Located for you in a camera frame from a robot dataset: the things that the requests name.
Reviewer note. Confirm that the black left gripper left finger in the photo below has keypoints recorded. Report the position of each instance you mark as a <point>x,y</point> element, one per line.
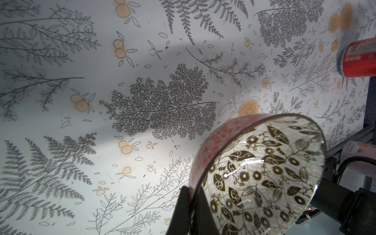
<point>180,220</point>

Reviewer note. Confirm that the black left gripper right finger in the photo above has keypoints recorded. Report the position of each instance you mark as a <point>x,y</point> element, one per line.
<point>203,222</point>

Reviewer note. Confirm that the black white floral bowl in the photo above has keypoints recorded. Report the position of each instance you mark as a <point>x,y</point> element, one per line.
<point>259,172</point>

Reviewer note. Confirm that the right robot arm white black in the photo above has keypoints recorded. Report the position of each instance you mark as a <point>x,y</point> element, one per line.
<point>355,211</point>

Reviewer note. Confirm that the floral table mat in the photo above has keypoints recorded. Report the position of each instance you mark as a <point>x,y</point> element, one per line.
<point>105,104</point>

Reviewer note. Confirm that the red soda can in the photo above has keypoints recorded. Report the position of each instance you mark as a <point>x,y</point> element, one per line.
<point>358,59</point>

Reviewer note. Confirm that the aluminium rail frame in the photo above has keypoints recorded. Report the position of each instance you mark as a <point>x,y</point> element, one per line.
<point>340,173</point>

